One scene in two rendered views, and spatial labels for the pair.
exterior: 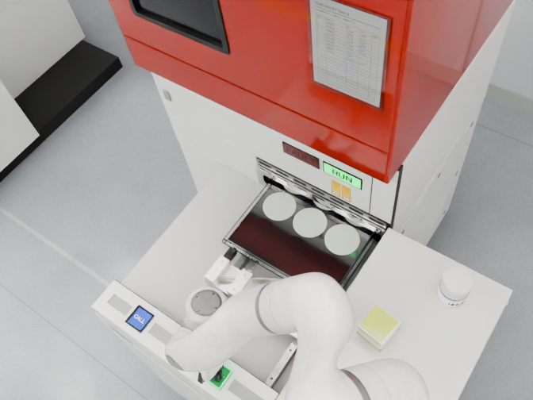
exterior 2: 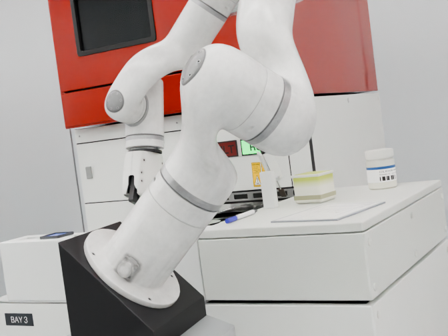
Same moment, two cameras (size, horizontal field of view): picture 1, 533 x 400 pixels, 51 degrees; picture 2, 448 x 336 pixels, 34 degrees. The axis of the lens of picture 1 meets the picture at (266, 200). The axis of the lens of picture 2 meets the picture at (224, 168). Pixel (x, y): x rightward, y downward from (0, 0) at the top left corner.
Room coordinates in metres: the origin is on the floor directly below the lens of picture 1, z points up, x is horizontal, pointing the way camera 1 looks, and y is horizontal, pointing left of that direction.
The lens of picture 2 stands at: (-1.16, 0.44, 1.16)
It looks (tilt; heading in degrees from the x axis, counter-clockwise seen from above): 3 degrees down; 345
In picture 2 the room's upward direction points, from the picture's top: 7 degrees counter-clockwise
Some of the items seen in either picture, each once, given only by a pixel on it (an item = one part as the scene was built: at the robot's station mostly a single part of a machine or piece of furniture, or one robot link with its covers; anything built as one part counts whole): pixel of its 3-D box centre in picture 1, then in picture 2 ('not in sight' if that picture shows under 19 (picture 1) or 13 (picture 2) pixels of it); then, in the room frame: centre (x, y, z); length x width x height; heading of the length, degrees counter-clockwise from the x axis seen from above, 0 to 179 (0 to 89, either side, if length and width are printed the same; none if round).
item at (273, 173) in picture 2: not in sight; (271, 178); (0.46, -0.11, 1.03); 0.06 x 0.04 x 0.13; 135
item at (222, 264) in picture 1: (217, 270); not in sight; (0.72, 0.18, 0.89); 0.08 x 0.03 x 0.03; 135
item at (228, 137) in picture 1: (267, 151); (188, 180); (1.00, -0.03, 1.02); 0.82 x 0.03 x 0.40; 45
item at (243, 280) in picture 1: (239, 284); not in sight; (0.66, 0.12, 0.89); 0.08 x 0.03 x 0.03; 135
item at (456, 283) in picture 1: (454, 287); (381, 169); (0.48, -0.41, 1.01); 0.07 x 0.07 x 0.10
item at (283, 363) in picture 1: (316, 312); not in sight; (0.56, -0.08, 0.84); 0.50 x 0.02 x 0.03; 135
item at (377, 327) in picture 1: (377, 328); (314, 187); (0.43, -0.20, 1.00); 0.07 x 0.07 x 0.07; 37
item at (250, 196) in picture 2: (318, 190); (241, 196); (0.87, -0.15, 0.96); 0.44 x 0.01 x 0.02; 45
